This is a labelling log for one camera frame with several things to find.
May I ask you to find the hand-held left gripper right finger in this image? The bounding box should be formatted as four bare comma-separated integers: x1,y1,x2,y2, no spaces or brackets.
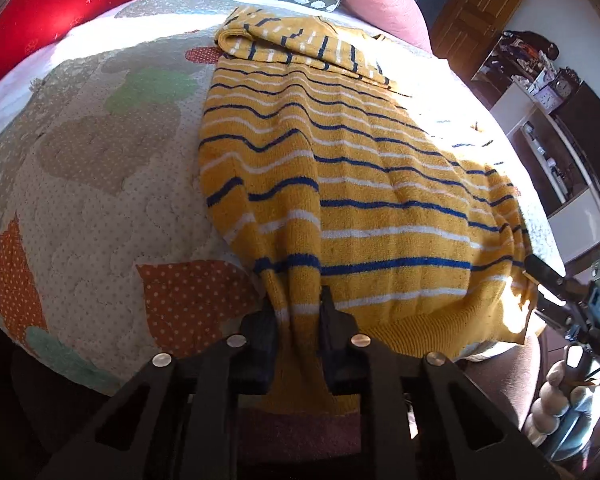
320,286,561,480

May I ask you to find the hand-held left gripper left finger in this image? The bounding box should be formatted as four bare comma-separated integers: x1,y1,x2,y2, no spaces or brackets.
45,305,281,480

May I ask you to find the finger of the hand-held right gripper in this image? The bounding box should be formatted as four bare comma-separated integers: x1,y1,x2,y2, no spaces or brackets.
534,300,572,332
523,254,574,294

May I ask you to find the yellow striped knit sweater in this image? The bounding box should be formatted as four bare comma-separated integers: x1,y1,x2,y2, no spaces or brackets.
198,6,543,416

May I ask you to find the pile of mixed clothes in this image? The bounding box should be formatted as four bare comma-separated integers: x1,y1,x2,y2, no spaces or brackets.
495,30,562,87

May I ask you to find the person's right hand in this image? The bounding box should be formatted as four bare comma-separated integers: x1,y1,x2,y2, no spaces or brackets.
524,346,600,462

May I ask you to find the white shelf unit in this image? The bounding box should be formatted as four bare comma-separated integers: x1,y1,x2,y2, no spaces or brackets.
490,77,600,262

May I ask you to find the black television screen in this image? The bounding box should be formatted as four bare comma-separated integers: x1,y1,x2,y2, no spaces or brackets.
555,80,600,207

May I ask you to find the ornate table clock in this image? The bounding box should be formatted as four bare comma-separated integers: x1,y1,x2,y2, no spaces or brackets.
550,67,581,107

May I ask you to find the patchwork dotted quilt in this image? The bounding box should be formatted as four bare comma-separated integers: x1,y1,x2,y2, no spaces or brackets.
0,0,566,397

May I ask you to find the brown wooden door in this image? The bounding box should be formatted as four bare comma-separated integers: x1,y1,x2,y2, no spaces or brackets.
430,0,537,68

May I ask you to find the long red pillow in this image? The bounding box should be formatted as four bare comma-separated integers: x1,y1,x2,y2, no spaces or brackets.
0,0,226,102

